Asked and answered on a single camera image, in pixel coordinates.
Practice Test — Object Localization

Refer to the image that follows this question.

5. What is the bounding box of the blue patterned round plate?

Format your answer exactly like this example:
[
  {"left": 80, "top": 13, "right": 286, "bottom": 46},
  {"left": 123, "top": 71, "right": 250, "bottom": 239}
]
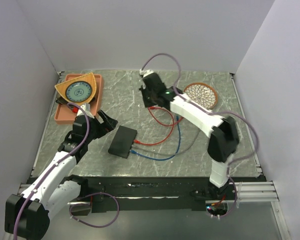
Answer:
[{"left": 65, "top": 81, "right": 93, "bottom": 103}]

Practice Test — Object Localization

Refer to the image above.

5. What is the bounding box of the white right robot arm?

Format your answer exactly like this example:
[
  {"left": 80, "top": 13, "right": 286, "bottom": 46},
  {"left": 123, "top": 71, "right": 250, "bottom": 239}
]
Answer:
[{"left": 139, "top": 70, "right": 240, "bottom": 200}]

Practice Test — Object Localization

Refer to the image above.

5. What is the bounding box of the blue ethernet cable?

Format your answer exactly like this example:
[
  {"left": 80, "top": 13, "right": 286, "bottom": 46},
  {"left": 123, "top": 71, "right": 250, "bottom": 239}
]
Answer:
[{"left": 129, "top": 115, "right": 183, "bottom": 162}]

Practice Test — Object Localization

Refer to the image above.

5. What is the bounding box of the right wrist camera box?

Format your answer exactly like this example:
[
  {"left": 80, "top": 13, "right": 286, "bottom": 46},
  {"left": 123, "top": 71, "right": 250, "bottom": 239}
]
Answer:
[{"left": 139, "top": 69, "right": 154, "bottom": 78}]

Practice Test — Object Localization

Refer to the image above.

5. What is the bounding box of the dark dish under basket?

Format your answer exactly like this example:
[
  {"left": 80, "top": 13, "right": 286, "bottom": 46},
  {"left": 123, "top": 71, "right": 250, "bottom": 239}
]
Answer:
[{"left": 55, "top": 93, "right": 69, "bottom": 105}]

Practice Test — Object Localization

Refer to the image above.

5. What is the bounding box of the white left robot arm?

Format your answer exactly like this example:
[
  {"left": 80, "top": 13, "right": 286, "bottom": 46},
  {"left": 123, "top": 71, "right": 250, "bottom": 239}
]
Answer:
[{"left": 4, "top": 109, "right": 118, "bottom": 240}]

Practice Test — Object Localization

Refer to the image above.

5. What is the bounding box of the grey ethernet cable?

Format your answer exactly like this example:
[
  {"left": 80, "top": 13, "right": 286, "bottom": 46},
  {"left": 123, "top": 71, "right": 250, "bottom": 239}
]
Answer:
[{"left": 131, "top": 129, "right": 201, "bottom": 157}]

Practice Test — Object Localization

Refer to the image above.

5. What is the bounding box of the black network switch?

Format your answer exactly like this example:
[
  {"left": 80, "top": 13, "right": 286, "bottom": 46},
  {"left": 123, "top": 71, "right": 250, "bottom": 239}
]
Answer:
[{"left": 108, "top": 125, "right": 138, "bottom": 159}]

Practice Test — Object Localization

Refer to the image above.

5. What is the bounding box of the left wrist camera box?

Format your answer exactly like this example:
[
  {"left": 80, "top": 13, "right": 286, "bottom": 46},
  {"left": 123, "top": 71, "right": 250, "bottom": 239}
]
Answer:
[{"left": 72, "top": 103, "right": 94, "bottom": 118}]

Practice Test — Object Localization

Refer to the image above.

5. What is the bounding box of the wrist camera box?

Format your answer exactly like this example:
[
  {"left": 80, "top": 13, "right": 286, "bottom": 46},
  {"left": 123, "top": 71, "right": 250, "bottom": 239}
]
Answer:
[
  {"left": 72, "top": 103, "right": 94, "bottom": 118},
  {"left": 139, "top": 69, "right": 154, "bottom": 78}
]

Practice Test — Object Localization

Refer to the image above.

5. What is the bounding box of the floral patterned plate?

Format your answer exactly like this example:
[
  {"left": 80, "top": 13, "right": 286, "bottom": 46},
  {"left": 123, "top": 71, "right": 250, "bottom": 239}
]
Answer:
[{"left": 184, "top": 82, "right": 218, "bottom": 110}]

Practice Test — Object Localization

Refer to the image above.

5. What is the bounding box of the pink plastic tray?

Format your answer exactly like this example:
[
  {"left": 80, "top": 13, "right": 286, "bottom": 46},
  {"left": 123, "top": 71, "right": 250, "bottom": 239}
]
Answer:
[{"left": 54, "top": 72, "right": 104, "bottom": 125}]

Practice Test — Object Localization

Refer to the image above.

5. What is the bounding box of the woven triangular basket plate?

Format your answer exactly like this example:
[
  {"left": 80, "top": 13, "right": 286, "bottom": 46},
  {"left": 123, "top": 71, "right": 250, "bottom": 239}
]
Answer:
[{"left": 54, "top": 72, "right": 97, "bottom": 106}]

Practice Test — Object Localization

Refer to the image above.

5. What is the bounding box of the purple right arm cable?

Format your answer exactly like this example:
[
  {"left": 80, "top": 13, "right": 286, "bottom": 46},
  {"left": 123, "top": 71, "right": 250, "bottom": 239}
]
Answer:
[{"left": 140, "top": 53, "right": 260, "bottom": 177}]

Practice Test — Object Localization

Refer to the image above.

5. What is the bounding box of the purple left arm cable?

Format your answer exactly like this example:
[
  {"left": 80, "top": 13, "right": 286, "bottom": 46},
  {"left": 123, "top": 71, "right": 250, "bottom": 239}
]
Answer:
[{"left": 13, "top": 102, "right": 91, "bottom": 238}]

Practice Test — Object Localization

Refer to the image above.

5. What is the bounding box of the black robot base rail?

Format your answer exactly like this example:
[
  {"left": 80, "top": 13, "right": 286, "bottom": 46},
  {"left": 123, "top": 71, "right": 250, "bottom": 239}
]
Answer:
[{"left": 74, "top": 176, "right": 235, "bottom": 213}]

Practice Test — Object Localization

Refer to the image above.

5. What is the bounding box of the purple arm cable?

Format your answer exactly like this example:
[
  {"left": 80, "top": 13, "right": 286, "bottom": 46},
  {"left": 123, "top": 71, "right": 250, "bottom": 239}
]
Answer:
[
  {"left": 140, "top": 53, "right": 260, "bottom": 177},
  {"left": 13, "top": 102, "right": 91, "bottom": 238}
]

